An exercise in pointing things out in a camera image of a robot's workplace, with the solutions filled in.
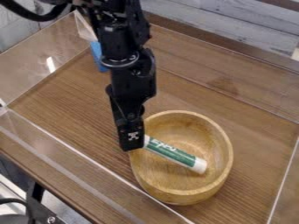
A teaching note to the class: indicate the blue rectangular block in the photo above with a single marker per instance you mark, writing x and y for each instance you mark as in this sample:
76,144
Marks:
96,54

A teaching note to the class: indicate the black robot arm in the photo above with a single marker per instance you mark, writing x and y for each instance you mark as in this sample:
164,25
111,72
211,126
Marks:
123,31

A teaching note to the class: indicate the black metal table bracket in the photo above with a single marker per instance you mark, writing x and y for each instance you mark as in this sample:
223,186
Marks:
40,214

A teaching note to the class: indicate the clear acrylic tray wall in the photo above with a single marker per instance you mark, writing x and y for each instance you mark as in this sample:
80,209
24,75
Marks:
57,133

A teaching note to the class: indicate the brown wooden bowl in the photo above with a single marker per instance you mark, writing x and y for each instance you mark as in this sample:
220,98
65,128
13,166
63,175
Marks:
195,134

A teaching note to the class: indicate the green Expo marker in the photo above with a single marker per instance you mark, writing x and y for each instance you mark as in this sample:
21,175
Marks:
176,155

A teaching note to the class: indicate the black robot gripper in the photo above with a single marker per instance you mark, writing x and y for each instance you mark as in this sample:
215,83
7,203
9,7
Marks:
131,88

